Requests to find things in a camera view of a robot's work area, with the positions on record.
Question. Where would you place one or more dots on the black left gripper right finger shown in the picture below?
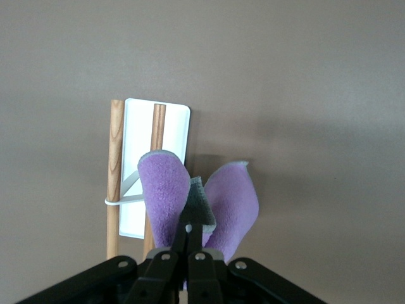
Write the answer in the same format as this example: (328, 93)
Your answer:
(209, 278)

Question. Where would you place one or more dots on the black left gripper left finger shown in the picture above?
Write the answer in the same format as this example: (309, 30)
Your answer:
(158, 278)

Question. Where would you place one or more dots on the white rack with wooden rods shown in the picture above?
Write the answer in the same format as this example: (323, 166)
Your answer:
(139, 126)

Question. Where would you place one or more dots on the purple towel with grey trim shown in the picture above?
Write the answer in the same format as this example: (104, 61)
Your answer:
(164, 190)

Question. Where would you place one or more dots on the brown table mat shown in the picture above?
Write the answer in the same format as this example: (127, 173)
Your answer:
(284, 95)

